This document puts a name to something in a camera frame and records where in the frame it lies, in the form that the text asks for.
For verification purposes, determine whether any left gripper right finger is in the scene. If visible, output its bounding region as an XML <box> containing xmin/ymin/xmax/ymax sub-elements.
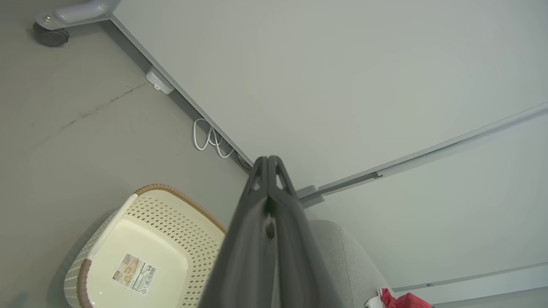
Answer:
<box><xmin>268</xmin><ymin>155</ymin><xmax>344</xmax><ymax>308</ymax></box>

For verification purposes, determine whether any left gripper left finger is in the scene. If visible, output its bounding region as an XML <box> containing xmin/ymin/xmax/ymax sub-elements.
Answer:
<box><xmin>199</xmin><ymin>156</ymin><xmax>275</xmax><ymax>308</ymax></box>

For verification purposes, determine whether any red and white garment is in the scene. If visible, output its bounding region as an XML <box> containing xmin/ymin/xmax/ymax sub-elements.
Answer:
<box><xmin>365</xmin><ymin>287</ymin><xmax>431</xmax><ymax>308</ymax></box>

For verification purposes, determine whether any cream perforated laundry basket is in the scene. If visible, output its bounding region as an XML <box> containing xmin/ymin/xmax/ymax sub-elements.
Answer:
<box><xmin>63</xmin><ymin>184</ymin><xmax>227</xmax><ymax>308</ymax></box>

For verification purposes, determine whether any grey fabric sofa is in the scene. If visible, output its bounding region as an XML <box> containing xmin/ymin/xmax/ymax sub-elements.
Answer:
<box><xmin>307</xmin><ymin>220</ymin><xmax>394</xmax><ymax>308</ymax></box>

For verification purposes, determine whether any grey partition corner foot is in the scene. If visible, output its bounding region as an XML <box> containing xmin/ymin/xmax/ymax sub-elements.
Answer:
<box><xmin>295</xmin><ymin>184</ymin><xmax>327</xmax><ymax>209</ymax></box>

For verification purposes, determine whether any white power adapter box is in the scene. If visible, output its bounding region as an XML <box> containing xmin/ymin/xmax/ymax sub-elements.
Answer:
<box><xmin>145</xmin><ymin>66</ymin><xmax>176</xmax><ymax>96</ymax></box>

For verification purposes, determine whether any dark grey caster wheel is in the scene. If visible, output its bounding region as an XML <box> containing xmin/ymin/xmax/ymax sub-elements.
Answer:
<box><xmin>33</xmin><ymin>22</ymin><xmax>70</xmax><ymax>48</ymax></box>

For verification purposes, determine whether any white looped power cable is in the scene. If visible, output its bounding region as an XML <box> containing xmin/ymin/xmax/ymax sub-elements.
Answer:
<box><xmin>192</xmin><ymin>117</ymin><xmax>237</xmax><ymax>159</ymax></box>

